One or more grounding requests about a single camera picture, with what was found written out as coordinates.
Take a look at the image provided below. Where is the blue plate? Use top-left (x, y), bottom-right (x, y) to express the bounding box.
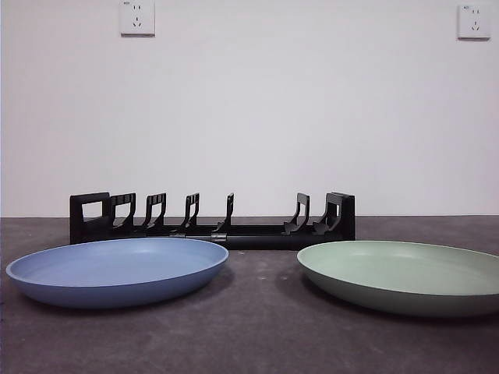
top-left (5, 237), bottom-right (230, 310)

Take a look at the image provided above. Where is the green plate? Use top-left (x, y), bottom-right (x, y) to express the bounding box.
top-left (296, 240), bottom-right (499, 318)

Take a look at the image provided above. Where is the black plate rack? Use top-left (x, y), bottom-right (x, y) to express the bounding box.
top-left (69, 191), bottom-right (356, 251)

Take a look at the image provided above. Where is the white wall socket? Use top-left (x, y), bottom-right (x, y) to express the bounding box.
top-left (457, 4), bottom-right (491, 41)
top-left (119, 0), bottom-right (156, 38)

